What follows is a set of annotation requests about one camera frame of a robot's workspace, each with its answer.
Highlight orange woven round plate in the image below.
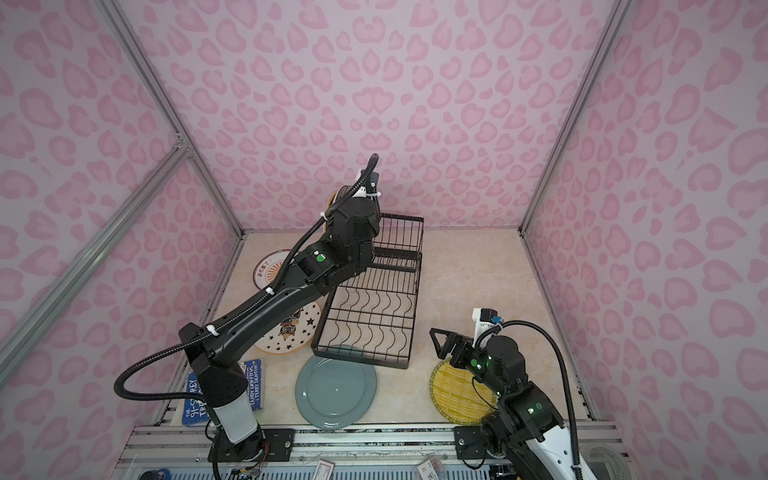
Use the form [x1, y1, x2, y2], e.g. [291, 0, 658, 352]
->
[323, 191, 338, 232]

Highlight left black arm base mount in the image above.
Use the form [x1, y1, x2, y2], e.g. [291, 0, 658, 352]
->
[208, 427, 295, 463]

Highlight blue illustrated children's book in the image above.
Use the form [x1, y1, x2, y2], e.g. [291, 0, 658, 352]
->
[180, 359, 262, 426]

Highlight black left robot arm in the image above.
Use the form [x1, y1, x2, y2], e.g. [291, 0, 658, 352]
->
[179, 194, 381, 445]

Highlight clear tape roll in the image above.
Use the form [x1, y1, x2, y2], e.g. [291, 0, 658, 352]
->
[581, 445, 632, 480]

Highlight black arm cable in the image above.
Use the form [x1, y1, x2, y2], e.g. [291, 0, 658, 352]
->
[113, 153, 380, 402]
[485, 319, 584, 480]

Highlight aluminium front rail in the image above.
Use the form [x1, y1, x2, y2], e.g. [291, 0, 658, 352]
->
[110, 421, 637, 480]

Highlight diagonal aluminium frame bar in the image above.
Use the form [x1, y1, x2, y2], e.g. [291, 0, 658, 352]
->
[1, 141, 188, 385]

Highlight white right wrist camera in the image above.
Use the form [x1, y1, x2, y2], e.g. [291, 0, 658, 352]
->
[472, 307, 502, 346]

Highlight black wire dish rack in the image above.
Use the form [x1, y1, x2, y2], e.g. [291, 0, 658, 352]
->
[311, 214, 424, 370]

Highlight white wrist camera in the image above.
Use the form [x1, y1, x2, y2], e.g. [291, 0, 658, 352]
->
[472, 307, 502, 346]
[352, 172, 381, 199]

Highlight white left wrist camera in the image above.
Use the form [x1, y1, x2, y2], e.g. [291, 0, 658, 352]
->
[352, 172, 381, 199]

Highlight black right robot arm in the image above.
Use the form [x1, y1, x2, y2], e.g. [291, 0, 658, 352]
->
[430, 320, 596, 479]

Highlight white plate orange sunburst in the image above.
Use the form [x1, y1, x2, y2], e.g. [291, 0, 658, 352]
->
[252, 249, 289, 290]

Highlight teal green round plate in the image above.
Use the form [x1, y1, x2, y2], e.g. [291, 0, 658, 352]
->
[295, 356, 378, 430]

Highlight left corner aluminium post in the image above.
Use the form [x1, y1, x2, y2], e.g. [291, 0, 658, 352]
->
[94, 0, 245, 240]

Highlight yellow woven round plate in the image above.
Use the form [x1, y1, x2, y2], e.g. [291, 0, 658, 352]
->
[429, 360, 496, 426]

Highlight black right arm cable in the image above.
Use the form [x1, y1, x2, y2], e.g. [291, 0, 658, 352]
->
[485, 319, 584, 480]

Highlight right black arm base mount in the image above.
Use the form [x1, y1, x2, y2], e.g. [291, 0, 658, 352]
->
[453, 426, 505, 463]

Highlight right corner aluminium post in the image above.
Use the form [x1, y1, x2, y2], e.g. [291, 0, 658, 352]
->
[518, 0, 636, 239]

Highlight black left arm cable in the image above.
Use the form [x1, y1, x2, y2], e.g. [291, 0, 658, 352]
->
[113, 153, 380, 402]

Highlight white plate black stars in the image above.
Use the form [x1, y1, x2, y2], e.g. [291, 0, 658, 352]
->
[254, 302, 322, 355]

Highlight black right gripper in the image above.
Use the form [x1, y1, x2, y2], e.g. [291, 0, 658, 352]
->
[428, 329, 508, 399]

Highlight corner aluminium post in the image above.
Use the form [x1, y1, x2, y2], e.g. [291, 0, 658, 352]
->
[94, 0, 245, 240]
[518, 0, 636, 239]

